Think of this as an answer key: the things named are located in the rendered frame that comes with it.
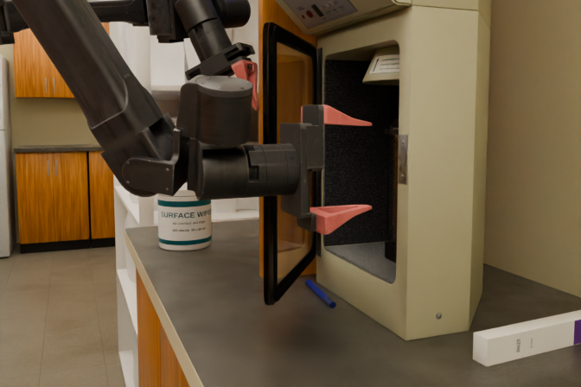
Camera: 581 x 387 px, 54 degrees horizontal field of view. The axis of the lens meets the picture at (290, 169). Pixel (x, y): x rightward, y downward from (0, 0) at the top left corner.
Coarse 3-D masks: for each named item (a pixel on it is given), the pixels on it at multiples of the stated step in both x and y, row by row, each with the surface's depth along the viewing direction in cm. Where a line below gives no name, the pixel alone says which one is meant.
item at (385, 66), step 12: (384, 48) 92; (396, 48) 90; (372, 60) 94; (384, 60) 90; (396, 60) 89; (372, 72) 92; (384, 72) 89; (396, 72) 88; (372, 84) 100; (384, 84) 102; (396, 84) 103
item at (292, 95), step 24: (264, 24) 78; (264, 48) 77; (288, 48) 87; (264, 72) 78; (288, 72) 88; (312, 72) 104; (264, 96) 78; (288, 96) 88; (312, 96) 104; (264, 120) 78; (288, 120) 88; (312, 192) 106; (264, 216) 80; (288, 216) 90; (264, 240) 80; (288, 240) 90; (264, 264) 80; (288, 264) 90; (264, 288) 80
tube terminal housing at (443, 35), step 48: (432, 0) 79; (480, 0) 83; (336, 48) 100; (432, 48) 80; (480, 48) 86; (432, 96) 80; (480, 96) 88; (432, 144) 81; (480, 144) 91; (432, 192) 82; (480, 192) 94; (432, 240) 82; (480, 240) 97; (336, 288) 103; (384, 288) 87; (432, 288) 83; (480, 288) 100; (432, 336) 84
